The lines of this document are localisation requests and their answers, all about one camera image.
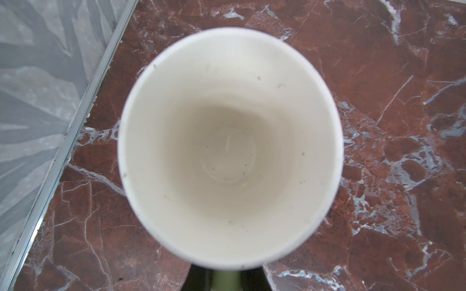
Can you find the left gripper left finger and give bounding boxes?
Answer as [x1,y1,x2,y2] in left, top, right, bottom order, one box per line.
[181,264,212,291]

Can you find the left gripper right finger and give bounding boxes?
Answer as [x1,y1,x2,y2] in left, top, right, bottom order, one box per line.
[240,267,272,291]

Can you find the light green ceramic mug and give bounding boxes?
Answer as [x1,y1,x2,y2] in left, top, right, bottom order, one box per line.
[118,27,344,291]

